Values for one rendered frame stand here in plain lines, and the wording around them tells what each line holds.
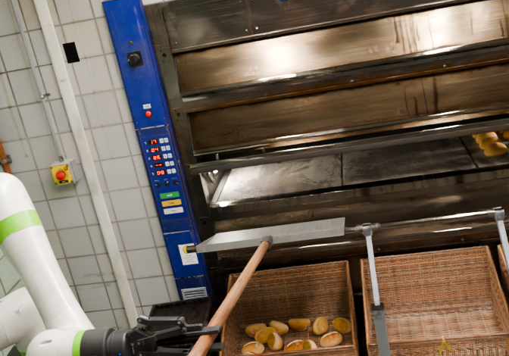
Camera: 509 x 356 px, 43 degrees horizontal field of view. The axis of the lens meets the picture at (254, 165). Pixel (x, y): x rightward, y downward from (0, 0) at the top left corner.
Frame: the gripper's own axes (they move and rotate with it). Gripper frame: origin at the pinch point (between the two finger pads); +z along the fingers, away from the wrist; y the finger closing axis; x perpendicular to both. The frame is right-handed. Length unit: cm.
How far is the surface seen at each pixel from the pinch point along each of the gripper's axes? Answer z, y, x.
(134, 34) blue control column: -45, -86, -130
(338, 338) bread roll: 19, 54, -138
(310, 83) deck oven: 23, -55, -139
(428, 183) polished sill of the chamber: 66, -6, -151
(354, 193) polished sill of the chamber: 34, -5, -151
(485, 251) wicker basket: 86, 28, -154
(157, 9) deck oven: -34, -94, -130
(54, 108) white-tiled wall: -90, -62, -140
